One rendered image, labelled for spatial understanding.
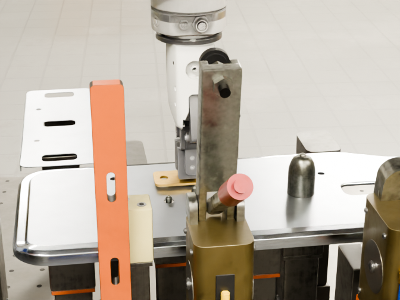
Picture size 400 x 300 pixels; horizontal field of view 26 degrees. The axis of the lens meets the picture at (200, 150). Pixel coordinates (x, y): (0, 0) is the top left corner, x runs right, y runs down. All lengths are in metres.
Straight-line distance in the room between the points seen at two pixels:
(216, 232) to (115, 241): 0.10
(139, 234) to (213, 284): 0.09
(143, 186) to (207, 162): 0.24
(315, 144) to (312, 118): 2.84
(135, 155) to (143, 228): 0.33
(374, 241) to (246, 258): 0.13
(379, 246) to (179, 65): 0.29
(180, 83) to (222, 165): 0.17
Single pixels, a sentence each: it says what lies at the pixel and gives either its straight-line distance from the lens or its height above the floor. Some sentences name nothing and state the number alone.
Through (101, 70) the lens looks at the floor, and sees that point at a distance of 4.69.
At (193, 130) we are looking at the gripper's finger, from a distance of 0.96.
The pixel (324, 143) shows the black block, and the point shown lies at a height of 0.99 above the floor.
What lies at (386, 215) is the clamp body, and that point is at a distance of 0.83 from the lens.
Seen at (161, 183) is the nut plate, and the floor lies 1.01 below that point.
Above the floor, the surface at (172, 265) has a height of 0.93.
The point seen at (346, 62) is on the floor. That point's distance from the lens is 4.87.
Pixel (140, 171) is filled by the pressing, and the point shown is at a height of 1.00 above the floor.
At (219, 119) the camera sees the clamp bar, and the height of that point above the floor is 1.16.
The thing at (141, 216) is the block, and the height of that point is 1.06.
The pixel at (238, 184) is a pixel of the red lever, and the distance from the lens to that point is 0.70.
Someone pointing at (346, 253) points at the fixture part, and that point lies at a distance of 1.08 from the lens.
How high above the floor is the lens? 1.45
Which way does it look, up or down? 23 degrees down
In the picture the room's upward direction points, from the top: straight up
